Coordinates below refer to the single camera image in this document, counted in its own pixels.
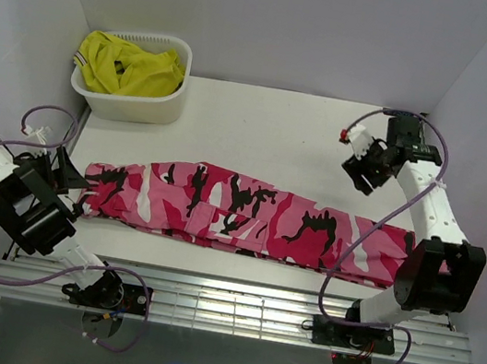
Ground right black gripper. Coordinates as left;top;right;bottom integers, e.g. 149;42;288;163
338;133;398;201

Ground pink camouflage trousers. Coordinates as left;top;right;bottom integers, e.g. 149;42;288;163
79;161;415;289

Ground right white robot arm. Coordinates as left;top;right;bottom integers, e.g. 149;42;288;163
315;108;487;348

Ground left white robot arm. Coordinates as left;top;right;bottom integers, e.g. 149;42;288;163
0;144;125;310

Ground yellow trousers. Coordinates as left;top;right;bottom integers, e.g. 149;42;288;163
73;30;186;99

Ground blue label sticker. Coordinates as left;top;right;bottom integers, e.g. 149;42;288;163
382;108;419;121

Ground white plastic basket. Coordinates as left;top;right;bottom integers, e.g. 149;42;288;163
70;31;193;124

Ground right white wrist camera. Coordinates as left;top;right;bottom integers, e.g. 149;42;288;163
339;124;375;160

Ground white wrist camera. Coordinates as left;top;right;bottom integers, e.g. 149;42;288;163
21;125;52;146
339;124;375;160

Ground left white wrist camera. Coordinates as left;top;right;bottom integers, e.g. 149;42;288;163
21;125;52;146

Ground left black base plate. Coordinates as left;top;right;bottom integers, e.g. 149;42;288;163
61;282;154;315

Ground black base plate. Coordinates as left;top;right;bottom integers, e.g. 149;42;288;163
61;282;154;315
311;314;395;356

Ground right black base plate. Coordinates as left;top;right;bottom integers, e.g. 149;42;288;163
311;314;395;356

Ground aluminium rail frame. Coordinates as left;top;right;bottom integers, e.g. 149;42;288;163
0;252;474;364

